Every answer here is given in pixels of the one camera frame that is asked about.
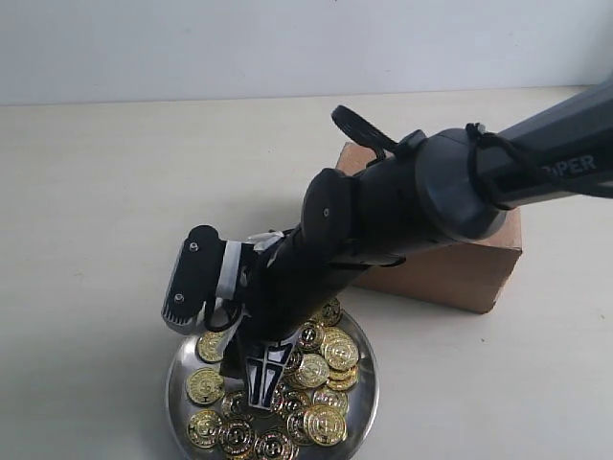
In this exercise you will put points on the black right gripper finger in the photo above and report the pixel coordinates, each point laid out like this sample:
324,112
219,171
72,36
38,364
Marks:
264,365

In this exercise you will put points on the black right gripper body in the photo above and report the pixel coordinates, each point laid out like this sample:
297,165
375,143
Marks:
279,289

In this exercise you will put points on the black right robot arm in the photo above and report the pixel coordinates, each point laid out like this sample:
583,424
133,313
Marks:
419,193

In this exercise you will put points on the brown cardboard slot box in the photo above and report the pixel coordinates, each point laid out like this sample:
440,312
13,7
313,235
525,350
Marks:
467,276

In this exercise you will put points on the round steel plate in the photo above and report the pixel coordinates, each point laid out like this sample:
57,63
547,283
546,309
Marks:
313,397

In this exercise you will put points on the gold coin centre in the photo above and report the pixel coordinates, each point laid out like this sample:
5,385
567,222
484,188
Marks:
312,372

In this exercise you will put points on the gold coin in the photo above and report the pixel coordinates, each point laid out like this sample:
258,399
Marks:
312,372
205,386
325,425
208,347
203,428
340,352

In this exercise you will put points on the gold coin far edge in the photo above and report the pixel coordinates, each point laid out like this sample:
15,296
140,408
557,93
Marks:
330,311

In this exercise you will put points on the gold coin upper left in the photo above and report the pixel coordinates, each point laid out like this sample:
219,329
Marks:
208,347

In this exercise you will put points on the gold coin left middle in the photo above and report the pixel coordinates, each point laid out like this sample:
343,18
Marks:
205,386

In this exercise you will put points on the gold coin right top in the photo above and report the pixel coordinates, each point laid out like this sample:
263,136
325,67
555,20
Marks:
340,352

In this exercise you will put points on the gold coin front right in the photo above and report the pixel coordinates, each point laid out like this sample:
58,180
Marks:
325,425

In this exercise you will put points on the gold coin front left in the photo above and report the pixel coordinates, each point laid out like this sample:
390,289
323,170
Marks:
203,428

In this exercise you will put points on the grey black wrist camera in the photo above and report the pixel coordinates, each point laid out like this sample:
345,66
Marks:
194,278

